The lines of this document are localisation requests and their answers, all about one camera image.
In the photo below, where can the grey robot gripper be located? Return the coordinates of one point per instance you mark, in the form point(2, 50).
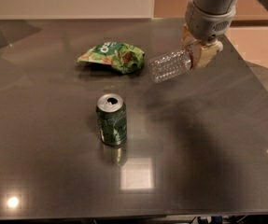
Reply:
point(207, 24)

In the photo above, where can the clear plastic water bottle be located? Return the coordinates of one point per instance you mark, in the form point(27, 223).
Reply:
point(172, 64)

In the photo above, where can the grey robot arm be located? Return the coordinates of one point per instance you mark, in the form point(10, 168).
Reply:
point(219, 7)

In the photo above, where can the green chip bag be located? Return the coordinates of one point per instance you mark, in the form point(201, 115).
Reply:
point(120, 57)

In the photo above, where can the green soda can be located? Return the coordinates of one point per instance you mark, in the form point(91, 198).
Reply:
point(112, 119)

